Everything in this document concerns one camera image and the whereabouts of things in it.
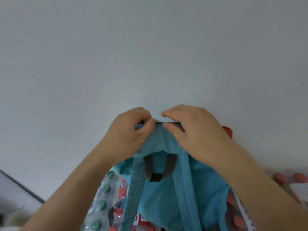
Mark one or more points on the red thermos bottle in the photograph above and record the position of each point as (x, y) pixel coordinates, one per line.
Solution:
(228, 132)

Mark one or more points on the person's left forearm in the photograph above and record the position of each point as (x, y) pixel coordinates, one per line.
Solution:
(65, 194)

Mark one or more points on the white panel leaning on wall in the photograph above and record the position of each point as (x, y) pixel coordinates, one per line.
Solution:
(16, 197)

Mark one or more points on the stack of water bottle packs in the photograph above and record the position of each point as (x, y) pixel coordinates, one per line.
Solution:
(108, 202)

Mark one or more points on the person's right forearm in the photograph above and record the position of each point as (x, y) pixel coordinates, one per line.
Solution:
(264, 192)

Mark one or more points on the person's right hand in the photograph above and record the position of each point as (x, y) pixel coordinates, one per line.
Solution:
(199, 137)

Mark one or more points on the light blue backpack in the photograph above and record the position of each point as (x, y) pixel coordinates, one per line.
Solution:
(168, 194)

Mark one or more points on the blue t-shirt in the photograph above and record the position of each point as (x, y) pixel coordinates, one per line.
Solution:
(139, 126)

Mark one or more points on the person's left hand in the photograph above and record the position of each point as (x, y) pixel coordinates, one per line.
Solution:
(125, 137)

